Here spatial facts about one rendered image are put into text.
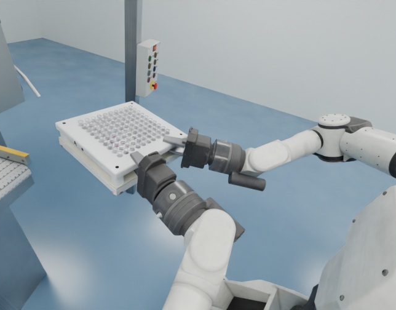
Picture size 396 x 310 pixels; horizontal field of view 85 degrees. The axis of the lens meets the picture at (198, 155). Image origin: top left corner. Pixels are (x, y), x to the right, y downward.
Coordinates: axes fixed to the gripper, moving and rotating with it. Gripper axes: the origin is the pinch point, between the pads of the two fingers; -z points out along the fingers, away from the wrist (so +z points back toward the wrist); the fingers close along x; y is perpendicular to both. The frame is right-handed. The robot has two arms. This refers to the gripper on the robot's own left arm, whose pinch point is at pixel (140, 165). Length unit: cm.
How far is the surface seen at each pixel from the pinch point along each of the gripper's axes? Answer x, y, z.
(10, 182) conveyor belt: 22.6, -22.6, -31.8
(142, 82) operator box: 13, 42, -62
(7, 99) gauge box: -2.0, -16.4, -34.5
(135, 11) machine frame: -18, 40, -67
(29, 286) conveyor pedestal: 98, -34, -36
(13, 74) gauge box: -7.4, -13.2, -36.8
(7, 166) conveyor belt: 21.7, -21.8, -38.1
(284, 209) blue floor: 102, 137, 25
